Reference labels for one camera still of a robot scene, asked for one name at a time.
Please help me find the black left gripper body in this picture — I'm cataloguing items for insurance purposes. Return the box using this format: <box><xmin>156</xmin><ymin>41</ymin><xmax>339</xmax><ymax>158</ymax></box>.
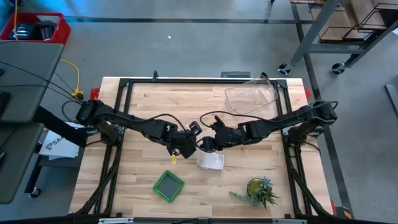
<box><xmin>166</xmin><ymin>123</ymin><xmax>195</xmax><ymax>156</ymax></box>

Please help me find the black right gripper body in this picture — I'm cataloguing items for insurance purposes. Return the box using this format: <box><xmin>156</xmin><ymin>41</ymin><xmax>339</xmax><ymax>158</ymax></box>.
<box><xmin>210</xmin><ymin>114</ymin><xmax>247</xmax><ymax>149</ymax></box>

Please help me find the green and black square tray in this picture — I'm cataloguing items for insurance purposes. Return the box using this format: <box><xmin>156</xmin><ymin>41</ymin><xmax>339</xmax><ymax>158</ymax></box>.
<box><xmin>152</xmin><ymin>169</ymin><xmax>185</xmax><ymax>203</ymax></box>

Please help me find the clear plastic bin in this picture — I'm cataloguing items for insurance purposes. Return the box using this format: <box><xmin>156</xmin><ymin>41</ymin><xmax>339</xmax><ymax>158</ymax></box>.
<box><xmin>224</xmin><ymin>73</ymin><xmax>279</xmax><ymax>121</ymax></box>

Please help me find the potted succulent plant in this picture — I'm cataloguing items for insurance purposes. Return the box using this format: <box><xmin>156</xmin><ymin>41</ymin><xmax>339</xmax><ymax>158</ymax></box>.
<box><xmin>229</xmin><ymin>176</ymin><xmax>280</xmax><ymax>212</ymax></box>

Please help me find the white printed paper sheet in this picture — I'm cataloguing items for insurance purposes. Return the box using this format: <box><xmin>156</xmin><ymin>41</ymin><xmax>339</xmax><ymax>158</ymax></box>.
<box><xmin>39</xmin><ymin>121</ymin><xmax>81</xmax><ymax>161</ymax></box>

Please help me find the black desk support bar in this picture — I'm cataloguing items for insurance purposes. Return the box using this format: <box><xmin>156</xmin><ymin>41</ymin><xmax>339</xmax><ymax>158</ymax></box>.
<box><xmin>32</xmin><ymin>105</ymin><xmax>90</xmax><ymax>149</ymax></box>

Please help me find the orange and black block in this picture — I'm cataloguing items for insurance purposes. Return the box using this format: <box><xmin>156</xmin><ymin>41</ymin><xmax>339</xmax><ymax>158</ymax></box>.
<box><xmin>337</xmin><ymin>205</ymin><xmax>354</xmax><ymax>220</ymax></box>

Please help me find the red plastic crate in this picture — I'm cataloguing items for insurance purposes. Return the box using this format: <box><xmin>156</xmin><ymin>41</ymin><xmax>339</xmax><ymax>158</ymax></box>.
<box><xmin>0</xmin><ymin>12</ymin><xmax>72</xmax><ymax>45</ymax></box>

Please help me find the grey desk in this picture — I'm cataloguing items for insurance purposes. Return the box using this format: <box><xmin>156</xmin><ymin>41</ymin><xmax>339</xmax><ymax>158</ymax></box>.
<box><xmin>0</xmin><ymin>40</ymin><xmax>65</xmax><ymax>205</ymax></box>

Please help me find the grey metal bar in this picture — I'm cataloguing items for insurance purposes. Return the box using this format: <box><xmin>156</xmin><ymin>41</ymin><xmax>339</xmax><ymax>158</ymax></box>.
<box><xmin>384</xmin><ymin>83</ymin><xmax>398</xmax><ymax>119</ymax></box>

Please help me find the black box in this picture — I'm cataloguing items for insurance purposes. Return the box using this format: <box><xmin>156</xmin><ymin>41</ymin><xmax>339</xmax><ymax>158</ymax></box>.
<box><xmin>32</xmin><ymin>20</ymin><xmax>58</xmax><ymax>42</ymax></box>

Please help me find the black device with white stripes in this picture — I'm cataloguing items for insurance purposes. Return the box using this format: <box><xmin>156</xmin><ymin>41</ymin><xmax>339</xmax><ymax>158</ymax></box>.
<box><xmin>8</xmin><ymin>23</ymin><xmax>35</xmax><ymax>40</ymax></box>

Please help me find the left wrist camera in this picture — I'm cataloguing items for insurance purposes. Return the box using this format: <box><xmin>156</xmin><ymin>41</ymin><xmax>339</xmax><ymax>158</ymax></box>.
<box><xmin>188</xmin><ymin>121</ymin><xmax>203</xmax><ymax>136</ymax></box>

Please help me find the black right camera cable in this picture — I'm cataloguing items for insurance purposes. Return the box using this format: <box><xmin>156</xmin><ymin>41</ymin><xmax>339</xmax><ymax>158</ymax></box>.
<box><xmin>199</xmin><ymin>110</ymin><xmax>282</xmax><ymax>129</ymax></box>

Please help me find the black camera cable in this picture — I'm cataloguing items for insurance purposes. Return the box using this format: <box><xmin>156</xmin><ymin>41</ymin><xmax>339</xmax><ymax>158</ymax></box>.
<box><xmin>199</xmin><ymin>110</ymin><xmax>282</xmax><ymax>129</ymax></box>
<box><xmin>136</xmin><ymin>113</ymin><xmax>206</xmax><ymax>151</ymax></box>

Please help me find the black left camera cable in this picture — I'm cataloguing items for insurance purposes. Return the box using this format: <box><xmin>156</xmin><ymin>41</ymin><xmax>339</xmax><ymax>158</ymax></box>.
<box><xmin>136</xmin><ymin>113</ymin><xmax>206</xmax><ymax>151</ymax></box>

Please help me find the black aluminium table frame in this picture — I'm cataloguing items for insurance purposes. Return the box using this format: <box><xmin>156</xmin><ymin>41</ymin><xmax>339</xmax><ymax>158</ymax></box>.
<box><xmin>74</xmin><ymin>77</ymin><xmax>334</xmax><ymax>218</ymax></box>

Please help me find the silver bracket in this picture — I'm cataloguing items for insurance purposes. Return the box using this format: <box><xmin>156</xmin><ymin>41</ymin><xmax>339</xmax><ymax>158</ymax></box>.
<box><xmin>272</xmin><ymin>218</ymin><xmax>308</xmax><ymax>224</ymax></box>
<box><xmin>98</xmin><ymin>217</ymin><xmax>134</xmax><ymax>224</ymax></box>

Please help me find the yellow power cable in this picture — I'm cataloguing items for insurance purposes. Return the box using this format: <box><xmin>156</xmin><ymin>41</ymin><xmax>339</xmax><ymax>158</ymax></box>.
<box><xmin>60</xmin><ymin>58</ymin><xmax>85</xmax><ymax>98</ymax></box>

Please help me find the black wire rack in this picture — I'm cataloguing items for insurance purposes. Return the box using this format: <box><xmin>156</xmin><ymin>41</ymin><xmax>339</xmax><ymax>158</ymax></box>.
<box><xmin>317</xmin><ymin>2</ymin><xmax>391</xmax><ymax>44</ymax></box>

